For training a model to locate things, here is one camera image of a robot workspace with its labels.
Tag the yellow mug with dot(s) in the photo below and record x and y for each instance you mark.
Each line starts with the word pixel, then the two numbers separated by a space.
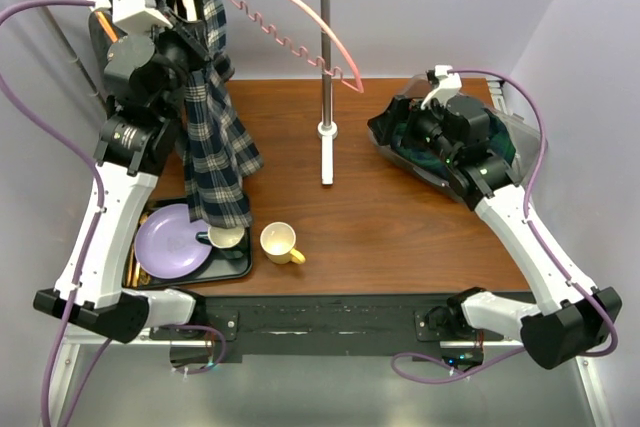
pixel 278 241

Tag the orange plastic hanger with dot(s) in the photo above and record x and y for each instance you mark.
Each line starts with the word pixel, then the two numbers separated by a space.
pixel 106 26

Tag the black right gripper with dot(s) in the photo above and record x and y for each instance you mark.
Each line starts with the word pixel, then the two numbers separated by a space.
pixel 408 112

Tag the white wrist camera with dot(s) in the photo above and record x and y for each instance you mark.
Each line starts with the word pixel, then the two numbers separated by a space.
pixel 133 16
pixel 445 84

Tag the black serving tray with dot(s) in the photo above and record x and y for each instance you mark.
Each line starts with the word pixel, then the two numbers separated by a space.
pixel 215 267

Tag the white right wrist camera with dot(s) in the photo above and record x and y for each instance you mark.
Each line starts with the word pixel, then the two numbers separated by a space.
pixel 445 84

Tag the gold cutlery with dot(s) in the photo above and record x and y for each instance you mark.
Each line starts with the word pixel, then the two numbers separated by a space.
pixel 132 276

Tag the green plaid skirt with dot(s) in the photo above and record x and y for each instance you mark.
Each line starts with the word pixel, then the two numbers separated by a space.
pixel 499 142

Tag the purple plate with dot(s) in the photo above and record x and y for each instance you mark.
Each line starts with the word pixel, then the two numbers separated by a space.
pixel 166 246

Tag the pink plastic hanger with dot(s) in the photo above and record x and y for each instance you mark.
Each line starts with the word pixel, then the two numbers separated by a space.
pixel 298 28

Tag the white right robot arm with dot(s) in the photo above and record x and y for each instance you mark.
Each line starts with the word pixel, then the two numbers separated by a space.
pixel 568 315

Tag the black dotted skirt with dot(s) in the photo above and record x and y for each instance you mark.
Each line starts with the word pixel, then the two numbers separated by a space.
pixel 101 43

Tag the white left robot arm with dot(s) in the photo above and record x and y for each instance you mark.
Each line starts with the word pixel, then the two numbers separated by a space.
pixel 146 76

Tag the dark green mug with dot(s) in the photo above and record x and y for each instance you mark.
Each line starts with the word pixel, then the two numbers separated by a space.
pixel 231 243

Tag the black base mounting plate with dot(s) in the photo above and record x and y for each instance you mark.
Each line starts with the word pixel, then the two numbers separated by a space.
pixel 324 325

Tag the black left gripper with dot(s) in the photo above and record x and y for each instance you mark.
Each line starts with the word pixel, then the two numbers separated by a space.
pixel 168 30

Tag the navy beige plaid skirt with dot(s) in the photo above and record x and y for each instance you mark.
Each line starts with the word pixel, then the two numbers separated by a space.
pixel 217 151

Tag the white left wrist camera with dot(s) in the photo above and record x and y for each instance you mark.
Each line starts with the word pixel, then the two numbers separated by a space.
pixel 133 16

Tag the clear plastic bin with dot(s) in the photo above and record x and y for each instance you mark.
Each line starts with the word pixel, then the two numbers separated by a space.
pixel 520 137

